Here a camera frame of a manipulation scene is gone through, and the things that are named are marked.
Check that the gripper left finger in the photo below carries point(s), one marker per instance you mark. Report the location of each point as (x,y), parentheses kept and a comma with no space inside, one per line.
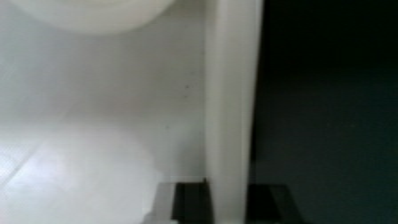
(184,203)

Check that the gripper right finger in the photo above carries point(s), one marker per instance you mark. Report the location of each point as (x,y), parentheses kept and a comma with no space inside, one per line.
(271,205)

